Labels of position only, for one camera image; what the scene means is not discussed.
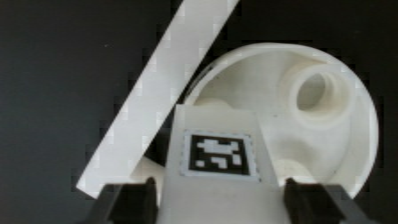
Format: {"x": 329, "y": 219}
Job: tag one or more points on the white right fence bar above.
{"x": 117, "y": 165}

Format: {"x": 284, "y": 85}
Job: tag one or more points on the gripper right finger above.
{"x": 320, "y": 205}

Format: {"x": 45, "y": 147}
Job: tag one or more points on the white stool leg with tag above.
{"x": 220, "y": 188}

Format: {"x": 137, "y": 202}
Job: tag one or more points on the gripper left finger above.
{"x": 126, "y": 204}

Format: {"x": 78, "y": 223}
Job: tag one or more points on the white round stool seat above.
{"x": 290, "y": 83}

